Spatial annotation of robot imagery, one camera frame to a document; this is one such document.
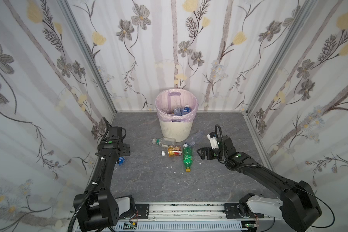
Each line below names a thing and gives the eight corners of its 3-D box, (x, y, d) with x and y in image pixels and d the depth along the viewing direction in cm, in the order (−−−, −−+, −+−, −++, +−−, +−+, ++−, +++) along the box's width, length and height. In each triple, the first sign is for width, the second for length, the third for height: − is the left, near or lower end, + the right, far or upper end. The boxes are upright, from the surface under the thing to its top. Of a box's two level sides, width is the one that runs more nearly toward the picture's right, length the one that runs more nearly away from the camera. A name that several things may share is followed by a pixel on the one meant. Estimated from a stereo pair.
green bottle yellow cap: (183, 172, 90) (184, 168, 85) (182, 151, 99) (183, 147, 95) (193, 172, 90) (194, 168, 85) (191, 151, 99) (192, 147, 95)
